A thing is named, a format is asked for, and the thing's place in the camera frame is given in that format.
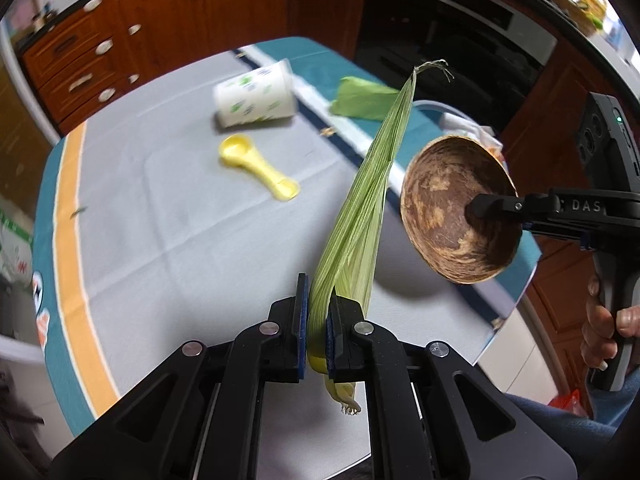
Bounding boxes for built-in oven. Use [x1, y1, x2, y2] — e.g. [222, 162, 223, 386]
[355, 0, 559, 107]

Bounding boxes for yellow green packages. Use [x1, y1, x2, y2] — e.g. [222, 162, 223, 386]
[545, 0, 617, 37]

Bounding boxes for white printed paper cup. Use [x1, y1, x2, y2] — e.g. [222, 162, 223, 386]
[212, 58, 300, 130]

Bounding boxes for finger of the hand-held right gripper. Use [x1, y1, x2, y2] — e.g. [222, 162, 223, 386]
[465, 191, 561, 226]
[520, 220, 596, 252]

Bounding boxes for person's blue jeans leg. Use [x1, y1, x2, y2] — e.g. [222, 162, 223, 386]
[505, 392, 622, 480]

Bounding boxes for wooden kitchen cabinets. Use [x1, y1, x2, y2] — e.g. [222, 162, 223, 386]
[20, 0, 371, 132]

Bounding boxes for dark kitchen countertop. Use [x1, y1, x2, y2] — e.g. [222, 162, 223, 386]
[15, 0, 201, 51]

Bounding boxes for white green plastic bag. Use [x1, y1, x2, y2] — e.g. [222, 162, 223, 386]
[0, 200, 36, 289]

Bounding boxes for brown coconut shell bowl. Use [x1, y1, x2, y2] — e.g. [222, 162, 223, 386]
[400, 135, 524, 286]

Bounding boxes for yellow plastic spoon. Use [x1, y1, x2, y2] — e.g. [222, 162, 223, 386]
[218, 134, 301, 204]

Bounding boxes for green corn husk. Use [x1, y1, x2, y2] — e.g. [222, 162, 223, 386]
[306, 60, 454, 417]

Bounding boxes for teal and grey tablecloth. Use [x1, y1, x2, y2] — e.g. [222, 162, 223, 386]
[30, 36, 544, 439]

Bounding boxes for wooden cabinet door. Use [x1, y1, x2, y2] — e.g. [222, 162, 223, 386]
[500, 40, 640, 411]

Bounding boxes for red plastic bag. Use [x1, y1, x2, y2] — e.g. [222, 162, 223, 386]
[547, 389, 584, 417]

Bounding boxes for person's right hand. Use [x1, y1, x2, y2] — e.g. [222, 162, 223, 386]
[581, 275, 640, 373]

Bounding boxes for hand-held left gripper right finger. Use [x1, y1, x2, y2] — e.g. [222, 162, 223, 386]
[324, 296, 577, 480]

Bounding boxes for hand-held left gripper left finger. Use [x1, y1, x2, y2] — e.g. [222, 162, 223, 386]
[47, 272, 308, 480]

